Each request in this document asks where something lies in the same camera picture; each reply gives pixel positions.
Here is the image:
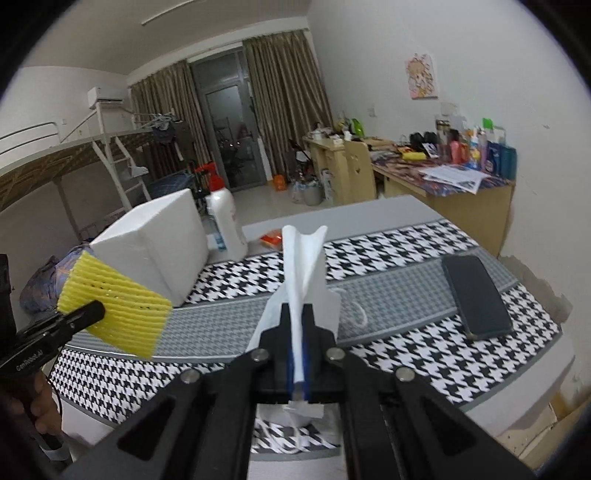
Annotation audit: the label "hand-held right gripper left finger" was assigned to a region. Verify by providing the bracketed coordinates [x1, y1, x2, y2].
[60, 302, 296, 480]

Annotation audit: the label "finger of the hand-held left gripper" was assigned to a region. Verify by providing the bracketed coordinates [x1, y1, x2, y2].
[51, 300, 106, 335]

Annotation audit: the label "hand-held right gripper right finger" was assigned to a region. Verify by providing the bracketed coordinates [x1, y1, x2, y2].
[302, 304, 539, 480]

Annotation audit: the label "yellow foam net sleeve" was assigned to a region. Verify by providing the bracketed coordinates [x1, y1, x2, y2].
[56, 251, 174, 360]

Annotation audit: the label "blue face mask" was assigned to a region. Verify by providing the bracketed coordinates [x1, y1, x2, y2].
[246, 224, 369, 455]

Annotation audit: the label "white foam box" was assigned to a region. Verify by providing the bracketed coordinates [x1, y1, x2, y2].
[90, 188, 209, 306]

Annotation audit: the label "person's left hand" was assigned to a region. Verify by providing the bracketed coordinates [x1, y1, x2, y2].
[28, 371, 64, 439]

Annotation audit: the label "patterned blue cloth bundle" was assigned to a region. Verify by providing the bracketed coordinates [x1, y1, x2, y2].
[19, 244, 93, 315]

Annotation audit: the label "houndstooth table mat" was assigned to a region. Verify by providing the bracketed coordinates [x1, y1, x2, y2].
[48, 219, 575, 460]

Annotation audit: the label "clear plastic water bottle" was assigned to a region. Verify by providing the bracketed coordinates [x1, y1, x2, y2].
[203, 215, 228, 251]

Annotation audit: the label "white bed ladder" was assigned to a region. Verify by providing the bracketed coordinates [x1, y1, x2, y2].
[92, 131, 151, 210]

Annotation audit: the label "loft bed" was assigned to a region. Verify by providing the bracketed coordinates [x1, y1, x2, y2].
[0, 121, 158, 213]

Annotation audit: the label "black smartphone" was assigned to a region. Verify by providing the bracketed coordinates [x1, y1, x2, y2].
[441, 255, 514, 341]

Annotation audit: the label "white pump bottle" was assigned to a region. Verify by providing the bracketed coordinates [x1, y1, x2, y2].
[203, 162, 249, 256]

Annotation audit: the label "wooden chair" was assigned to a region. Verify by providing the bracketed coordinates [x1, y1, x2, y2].
[342, 140, 377, 204]

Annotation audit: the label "small wooden desk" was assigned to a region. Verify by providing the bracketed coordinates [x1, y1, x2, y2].
[302, 136, 352, 204]

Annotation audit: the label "hanging dark clothes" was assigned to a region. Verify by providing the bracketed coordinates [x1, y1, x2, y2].
[150, 113, 183, 148]

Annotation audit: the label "long wooden desk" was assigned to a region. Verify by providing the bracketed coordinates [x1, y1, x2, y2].
[372, 152, 515, 257]

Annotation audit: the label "white air conditioner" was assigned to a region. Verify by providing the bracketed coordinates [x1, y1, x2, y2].
[87, 85, 126, 110]

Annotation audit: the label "narrow brown curtain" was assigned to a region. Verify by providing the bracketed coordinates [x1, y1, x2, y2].
[129, 60, 208, 185]

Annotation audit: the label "white paper sheets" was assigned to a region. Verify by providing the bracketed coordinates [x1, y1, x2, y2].
[418, 164, 492, 193]

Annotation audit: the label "glass balcony door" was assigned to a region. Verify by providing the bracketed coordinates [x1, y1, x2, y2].
[190, 46, 271, 190]

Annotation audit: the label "blue labelled bottle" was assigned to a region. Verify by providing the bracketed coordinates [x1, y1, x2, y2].
[486, 141, 504, 175]

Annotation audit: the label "wide brown curtain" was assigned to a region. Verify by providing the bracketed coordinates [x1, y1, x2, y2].
[242, 30, 333, 183]

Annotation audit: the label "cartoon wall poster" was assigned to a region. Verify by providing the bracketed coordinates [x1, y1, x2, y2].
[405, 53, 438, 100]

